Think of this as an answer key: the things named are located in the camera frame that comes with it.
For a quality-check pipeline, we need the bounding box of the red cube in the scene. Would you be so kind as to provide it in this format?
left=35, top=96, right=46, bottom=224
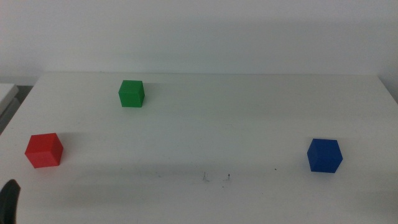
left=24, top=133, right=64, bottom=169

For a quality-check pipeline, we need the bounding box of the green cube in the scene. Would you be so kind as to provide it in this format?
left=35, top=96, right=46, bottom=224
left=118, top=80, right=146, bottom=108

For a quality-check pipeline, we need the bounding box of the blue cube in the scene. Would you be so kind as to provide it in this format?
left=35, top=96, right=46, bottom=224
left=307, top=138, right=344, bottom=174

